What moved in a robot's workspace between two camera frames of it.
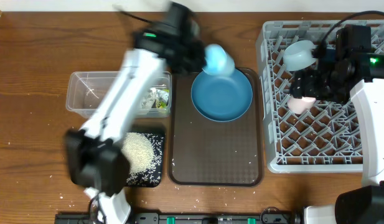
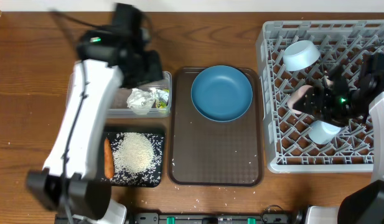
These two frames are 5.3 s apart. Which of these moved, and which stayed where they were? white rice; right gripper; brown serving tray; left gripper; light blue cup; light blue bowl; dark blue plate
Moved: right gripper; left gripper; light blue cup
Stayed: light blue bowl; dark blue plate; brown serving tray; white rice
